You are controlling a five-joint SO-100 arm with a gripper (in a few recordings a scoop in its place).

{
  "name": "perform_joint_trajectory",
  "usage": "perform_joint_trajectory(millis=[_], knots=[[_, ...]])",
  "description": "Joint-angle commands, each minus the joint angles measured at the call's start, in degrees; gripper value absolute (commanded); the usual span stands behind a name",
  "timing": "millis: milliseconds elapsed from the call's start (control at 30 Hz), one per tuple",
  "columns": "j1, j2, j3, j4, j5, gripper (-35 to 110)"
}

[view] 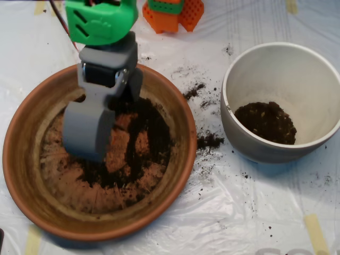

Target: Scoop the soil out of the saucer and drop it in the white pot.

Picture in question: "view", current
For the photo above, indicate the clear plastic cover sheet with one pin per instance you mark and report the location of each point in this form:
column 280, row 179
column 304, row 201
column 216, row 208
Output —
column 239, row 207

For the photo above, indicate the grey gripper black servo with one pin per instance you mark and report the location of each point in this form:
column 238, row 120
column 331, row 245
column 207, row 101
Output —
column 107, row 57

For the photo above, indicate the white ceramic pot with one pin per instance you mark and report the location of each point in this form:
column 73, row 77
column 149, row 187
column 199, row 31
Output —
column 279, row 74

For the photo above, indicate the beige masking tape strip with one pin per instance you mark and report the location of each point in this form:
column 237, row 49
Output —
column 33, row 241
column 291, row 6
column 40, row 7
column 54, row 10
column 316, row 233

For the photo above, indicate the terracotta saucer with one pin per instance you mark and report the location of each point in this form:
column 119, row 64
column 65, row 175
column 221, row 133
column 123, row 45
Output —
column 26, row 159

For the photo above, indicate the dark soil in pot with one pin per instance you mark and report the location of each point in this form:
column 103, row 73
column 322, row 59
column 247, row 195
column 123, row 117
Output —
column 265, row 122

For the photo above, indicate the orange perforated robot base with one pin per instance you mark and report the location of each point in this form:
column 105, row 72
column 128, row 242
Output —
column 162, row 21

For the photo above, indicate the dark soil pile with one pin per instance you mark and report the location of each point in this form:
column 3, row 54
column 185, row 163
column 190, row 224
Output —
column 148, row 127

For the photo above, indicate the small spilled soil clump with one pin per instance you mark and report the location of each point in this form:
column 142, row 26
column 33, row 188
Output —
column 192, row 91

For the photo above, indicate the large spilled soil clump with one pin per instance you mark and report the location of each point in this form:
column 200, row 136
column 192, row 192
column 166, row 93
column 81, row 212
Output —
column 208, row 140

